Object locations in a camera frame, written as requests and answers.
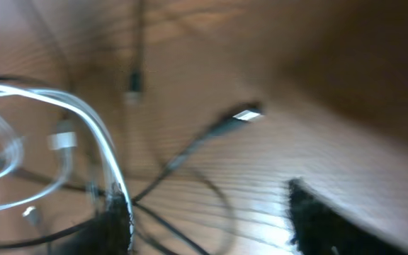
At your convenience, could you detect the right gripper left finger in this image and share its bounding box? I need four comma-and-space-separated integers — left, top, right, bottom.
53, 184, 132, 255

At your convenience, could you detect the black USB cable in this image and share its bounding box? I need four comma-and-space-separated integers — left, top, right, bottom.
0, 0, 265, 255

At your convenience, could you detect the white USB cable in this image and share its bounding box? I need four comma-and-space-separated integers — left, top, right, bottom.
0, 83, 136, 249

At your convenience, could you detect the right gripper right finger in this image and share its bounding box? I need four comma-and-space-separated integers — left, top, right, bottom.
288, 178, 408, 255

